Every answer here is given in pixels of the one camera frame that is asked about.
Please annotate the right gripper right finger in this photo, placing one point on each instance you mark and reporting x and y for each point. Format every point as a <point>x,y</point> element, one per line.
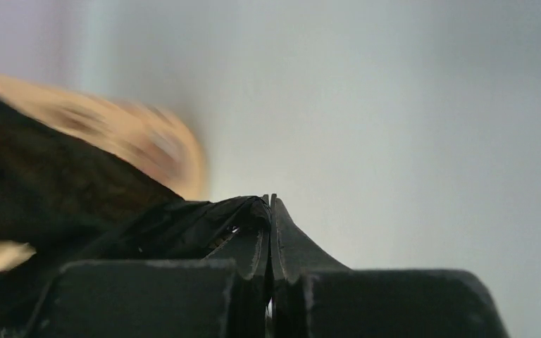
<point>315,295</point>

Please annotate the yellow plastic trash bin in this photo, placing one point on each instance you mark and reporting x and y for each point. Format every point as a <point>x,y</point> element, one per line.
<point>135,135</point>

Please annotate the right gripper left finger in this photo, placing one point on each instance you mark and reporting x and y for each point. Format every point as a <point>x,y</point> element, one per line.
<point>223,295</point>

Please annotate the black plastic trash bag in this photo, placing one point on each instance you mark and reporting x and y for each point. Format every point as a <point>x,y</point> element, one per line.
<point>116,253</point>

